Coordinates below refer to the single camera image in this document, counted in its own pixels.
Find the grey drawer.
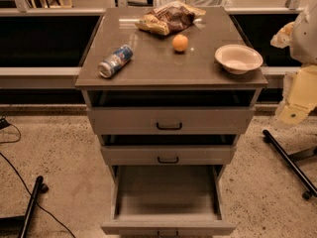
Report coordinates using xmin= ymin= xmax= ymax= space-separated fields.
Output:
xmin=101 ymin=165 xmax=235 ymax=237
xmin=87 ymin=107 xmax=255 ymax=135
xmin=101 ymin=145 xmax=236 ymax=166

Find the black stand leg left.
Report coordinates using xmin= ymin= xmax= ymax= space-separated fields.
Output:
xmin=0 ymin=175 xmax=50 ymax=238

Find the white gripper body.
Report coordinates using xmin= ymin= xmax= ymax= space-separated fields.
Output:
xmin=276 ymin=65 xmax=317 ymax=127

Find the white bowl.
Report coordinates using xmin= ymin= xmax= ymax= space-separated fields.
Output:
xmin=215 ymin=45 xmax=264 ymax=74

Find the black stand leg right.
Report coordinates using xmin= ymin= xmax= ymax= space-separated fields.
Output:
xmin=263 ymin=130 xmax=317 ymax=200

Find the orange fruit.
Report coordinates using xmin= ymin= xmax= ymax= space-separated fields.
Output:
xmin=172 ymin=35 xmax=188 ymax=52

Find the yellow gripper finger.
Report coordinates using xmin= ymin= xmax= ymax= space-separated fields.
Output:
xmin=270 ymin=22 xmax=294 ymax=49

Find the metal railing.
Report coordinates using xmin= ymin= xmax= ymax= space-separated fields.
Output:
xmin=0 ymin=0 xmax=317 ymax=17

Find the middle grey drawer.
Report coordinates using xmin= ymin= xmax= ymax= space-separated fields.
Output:
xmin=101 ymin=145 xmax=236 ymax=166

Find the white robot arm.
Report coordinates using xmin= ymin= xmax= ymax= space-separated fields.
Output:
xmin=270 ymin=0 xmax=317 ymax=127

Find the black stand leg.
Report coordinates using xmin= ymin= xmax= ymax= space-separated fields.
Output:
xmin=0 ymin=175 xmax=50 ymax=238
xmin=263 ymin=130 xmax=317 ymax=200

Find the black floor cable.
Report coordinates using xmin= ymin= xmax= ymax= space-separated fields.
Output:
xmin=0 ymin=116 xmax=77 ymax=238

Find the grey drawer cabinet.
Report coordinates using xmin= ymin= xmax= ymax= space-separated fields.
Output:
xmin=74 ymin=5 xmax=268 ymax=238

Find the top grey drawer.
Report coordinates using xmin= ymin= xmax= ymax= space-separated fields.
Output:
xmin=87 ymin=107 xmax=255 ymax=135

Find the bottom grey drawer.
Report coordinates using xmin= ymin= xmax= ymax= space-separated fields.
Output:
xmin=101 ymin=165 xmax=235 ymax=237

